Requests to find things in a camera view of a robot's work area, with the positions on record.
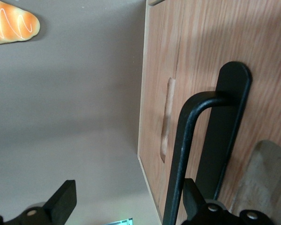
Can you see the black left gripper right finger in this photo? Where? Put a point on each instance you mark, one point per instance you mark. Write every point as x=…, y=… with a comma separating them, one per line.
x=213, y=215

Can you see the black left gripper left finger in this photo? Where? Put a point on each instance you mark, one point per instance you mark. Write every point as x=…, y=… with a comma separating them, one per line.
x=61, y=204

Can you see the wooden drawer cabinet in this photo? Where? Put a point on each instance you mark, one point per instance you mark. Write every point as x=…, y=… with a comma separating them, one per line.
x=144, y=117

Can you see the wooden drawer with cutout grip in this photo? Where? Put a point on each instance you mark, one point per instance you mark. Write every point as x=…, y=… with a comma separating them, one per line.
x=158, y=58

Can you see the orange striped bread roll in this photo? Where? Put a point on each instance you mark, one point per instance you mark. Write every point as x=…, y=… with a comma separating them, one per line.
x=11, y=25

